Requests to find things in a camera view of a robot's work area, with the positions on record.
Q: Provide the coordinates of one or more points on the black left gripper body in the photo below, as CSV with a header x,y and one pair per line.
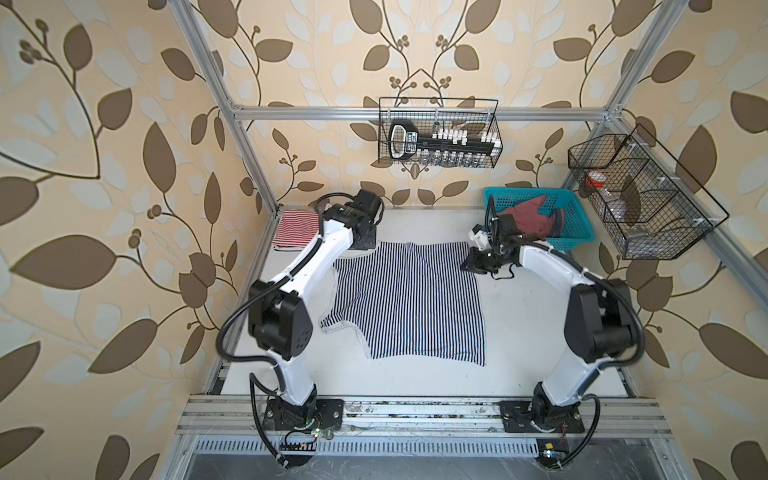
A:
x,y
369,238

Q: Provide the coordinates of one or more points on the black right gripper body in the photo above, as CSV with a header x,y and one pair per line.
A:
x,y
484,261

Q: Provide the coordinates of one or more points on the blue white striped tank top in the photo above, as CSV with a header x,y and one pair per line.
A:
x,y
407,299

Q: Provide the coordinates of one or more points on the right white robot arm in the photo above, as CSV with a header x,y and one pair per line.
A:
x,y
601,328

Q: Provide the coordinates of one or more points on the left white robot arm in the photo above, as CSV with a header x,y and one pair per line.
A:
x,y
279,320

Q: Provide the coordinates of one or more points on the maroon garment in basket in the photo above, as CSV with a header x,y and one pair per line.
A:
x,y
529,220

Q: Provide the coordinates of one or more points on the red white striped folded top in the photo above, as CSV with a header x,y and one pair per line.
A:
x,y
296,230

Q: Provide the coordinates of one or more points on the teal plastic basket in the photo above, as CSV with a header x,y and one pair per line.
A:
x,y
578,229

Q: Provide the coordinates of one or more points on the black socket tool set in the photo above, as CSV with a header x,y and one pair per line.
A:
x,y
443,147

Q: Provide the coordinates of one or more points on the red capped clear bottle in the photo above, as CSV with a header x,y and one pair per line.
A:
x,y
610,205

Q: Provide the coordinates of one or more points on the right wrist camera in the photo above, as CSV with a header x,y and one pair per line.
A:
x,y
480,238

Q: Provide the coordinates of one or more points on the black wire basket back wall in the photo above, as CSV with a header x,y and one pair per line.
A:
x,y
472,114

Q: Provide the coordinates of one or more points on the black wire basket wall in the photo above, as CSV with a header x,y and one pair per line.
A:
x,y
668,207
472,114

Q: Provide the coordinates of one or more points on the aluminium frame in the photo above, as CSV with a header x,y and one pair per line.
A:
x,y
608,119

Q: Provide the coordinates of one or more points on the black wire basket right wall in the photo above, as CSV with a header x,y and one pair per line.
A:
x,y
668,207

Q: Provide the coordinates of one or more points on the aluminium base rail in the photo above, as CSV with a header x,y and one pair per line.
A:
x,y
413,427

